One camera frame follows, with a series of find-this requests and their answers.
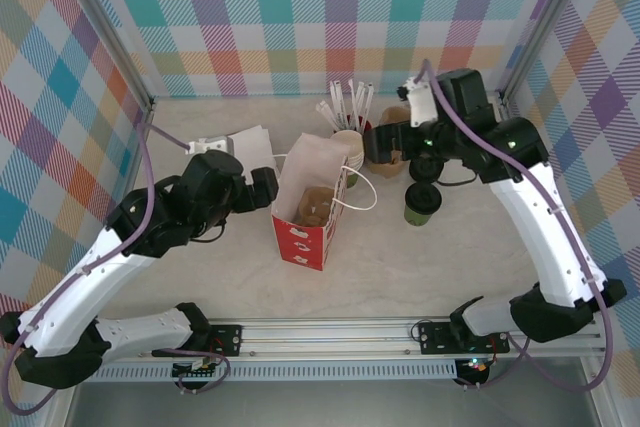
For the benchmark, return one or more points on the aluminium frame front rail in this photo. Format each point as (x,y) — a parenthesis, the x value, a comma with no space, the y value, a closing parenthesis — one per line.
(325,337)

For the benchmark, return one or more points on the white green paper cup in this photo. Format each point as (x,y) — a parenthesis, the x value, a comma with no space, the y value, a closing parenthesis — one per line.
(350,139)
(358,156)
(357,165)
(420,219)
(353,178)
(358,160)

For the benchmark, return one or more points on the aluminium frame post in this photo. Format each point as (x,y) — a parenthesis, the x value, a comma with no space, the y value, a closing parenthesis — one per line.
(542,22)
(111,27)

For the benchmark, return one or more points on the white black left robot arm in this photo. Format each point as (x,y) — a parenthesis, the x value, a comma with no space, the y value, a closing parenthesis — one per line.
(85,287)

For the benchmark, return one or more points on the printed paper wrapped straw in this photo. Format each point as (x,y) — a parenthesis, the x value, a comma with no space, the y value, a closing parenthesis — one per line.
(337,102)

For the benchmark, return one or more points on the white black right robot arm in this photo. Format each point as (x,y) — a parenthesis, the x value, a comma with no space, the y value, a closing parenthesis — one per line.
(545,237)

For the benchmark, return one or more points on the white napkin stack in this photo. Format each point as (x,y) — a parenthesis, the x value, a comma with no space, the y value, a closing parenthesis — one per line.
(252,144)

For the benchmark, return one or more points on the black plastic cup lid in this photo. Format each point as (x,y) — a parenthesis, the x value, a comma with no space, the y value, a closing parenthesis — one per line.
(426,168)
(423,196)

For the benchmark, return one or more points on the small circuit board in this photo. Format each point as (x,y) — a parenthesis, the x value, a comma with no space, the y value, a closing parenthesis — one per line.
(195,373)
(477,366)

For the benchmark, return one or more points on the grey metal base panel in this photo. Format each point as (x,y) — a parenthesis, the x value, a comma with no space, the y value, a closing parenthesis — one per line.
(325,404)

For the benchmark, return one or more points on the red straw holder cup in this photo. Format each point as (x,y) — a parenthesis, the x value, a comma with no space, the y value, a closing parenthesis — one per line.
(367,125)

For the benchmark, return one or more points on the red white paper gift bag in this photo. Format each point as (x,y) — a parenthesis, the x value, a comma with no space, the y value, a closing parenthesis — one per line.
(300,247)

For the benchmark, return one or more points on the white paper wrapped straw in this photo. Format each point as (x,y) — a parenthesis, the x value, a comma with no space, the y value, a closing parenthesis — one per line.
(359,99)
(352,97)
(369,97)
(327,113)

